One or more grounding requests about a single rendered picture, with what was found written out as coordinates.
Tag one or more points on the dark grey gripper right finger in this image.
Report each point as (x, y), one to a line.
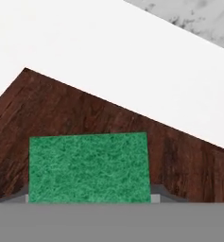
(164, 194)

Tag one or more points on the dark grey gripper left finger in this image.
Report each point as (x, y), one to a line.
(18, 197)

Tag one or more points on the green sponge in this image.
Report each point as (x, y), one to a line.
(88, 167)

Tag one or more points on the dark brown wooden cutting board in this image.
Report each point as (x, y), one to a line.
(47, 110)

